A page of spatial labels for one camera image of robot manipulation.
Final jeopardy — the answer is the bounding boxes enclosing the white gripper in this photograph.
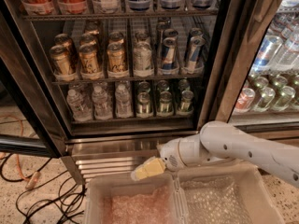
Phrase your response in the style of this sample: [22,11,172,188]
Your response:
[131,137,215,181]

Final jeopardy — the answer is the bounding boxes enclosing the green can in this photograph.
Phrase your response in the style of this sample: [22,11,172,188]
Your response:
[178,78,190,91]
[158,91,173,117]
[136,92,153,118]
[137,81,150,93]
[156,80,169,92]
[178,91,193,114]

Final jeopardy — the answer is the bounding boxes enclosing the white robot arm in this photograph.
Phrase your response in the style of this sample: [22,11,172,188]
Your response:
[131,121,299,188]

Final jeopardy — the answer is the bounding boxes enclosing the gold can front right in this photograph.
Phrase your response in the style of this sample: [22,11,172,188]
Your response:
[107,42,129,78]

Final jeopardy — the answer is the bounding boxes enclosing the gold can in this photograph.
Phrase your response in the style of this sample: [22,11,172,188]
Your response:
[79,44,104,80]
[50,45,76,81]
[54,34,78,63]
[79,33,98,47]
[107,42,129,78]
[108,31,124,44]

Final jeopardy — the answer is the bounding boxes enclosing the silver can front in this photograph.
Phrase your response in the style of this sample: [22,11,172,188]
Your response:
[133,42,153,77]

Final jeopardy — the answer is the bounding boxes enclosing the red can behind glass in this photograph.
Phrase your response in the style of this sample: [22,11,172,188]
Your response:
[235,88,255,113]

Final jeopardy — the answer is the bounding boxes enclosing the red bull can left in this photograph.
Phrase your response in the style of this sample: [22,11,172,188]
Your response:
[158,38,178,75]

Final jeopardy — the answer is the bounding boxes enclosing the red bull can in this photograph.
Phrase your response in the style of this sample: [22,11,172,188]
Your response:
[158,38,178,75]
[184,36,206,74]

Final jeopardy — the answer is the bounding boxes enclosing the open fridge door left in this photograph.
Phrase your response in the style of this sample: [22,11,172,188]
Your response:
[0,56,66,158]

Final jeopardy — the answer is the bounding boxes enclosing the fridge glass door right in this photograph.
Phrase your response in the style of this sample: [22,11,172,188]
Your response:
[198,0,299,144]

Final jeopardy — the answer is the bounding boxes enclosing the gold can front middle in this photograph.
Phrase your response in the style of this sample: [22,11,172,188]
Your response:
[79,44,104,80]

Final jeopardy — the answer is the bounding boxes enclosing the red bull can right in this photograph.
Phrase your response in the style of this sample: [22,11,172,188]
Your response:
[184,36,206,74]

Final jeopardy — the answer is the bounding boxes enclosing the gold can back right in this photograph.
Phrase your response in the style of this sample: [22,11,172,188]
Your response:
[108,31,124,44]

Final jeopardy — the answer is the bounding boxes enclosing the gold can front left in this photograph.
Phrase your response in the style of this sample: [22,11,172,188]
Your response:
[50,45,76,81]

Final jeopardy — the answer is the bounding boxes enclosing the gold can back middle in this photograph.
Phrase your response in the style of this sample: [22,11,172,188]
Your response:
[79,33,98,47]

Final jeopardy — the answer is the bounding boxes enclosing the gold can back left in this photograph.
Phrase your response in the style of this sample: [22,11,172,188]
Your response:
[54,34,78,63]

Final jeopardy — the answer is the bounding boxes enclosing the left plastic bin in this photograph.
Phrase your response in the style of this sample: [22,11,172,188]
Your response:
[83,174,180,224]

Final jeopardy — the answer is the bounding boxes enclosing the plastic bin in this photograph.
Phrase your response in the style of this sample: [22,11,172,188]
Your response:
[83,174,180,224]
[175,163,284,224]

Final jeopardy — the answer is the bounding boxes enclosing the water bottle right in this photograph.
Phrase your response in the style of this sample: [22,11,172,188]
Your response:
[115,84,133,118]

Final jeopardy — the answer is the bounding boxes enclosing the water bottle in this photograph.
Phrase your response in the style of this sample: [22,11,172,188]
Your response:
[92,86,112,120]
[115,84,133,118]
[66,89,92,122]

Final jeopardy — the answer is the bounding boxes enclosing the right plastic bin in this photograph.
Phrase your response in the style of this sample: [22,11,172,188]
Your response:
[175,163,284,224]

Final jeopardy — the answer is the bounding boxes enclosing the water bottle middle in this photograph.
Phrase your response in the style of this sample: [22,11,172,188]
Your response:
[92,86,112,120]

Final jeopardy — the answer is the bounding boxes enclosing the water bottle left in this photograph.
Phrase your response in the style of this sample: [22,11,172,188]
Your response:
[66,89,92,122]

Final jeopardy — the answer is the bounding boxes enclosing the black cable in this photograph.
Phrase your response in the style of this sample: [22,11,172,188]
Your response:
[0,152,87,224]

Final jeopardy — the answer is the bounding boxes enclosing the orange extension cable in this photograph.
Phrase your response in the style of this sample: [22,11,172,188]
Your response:
[0,115,41,190]

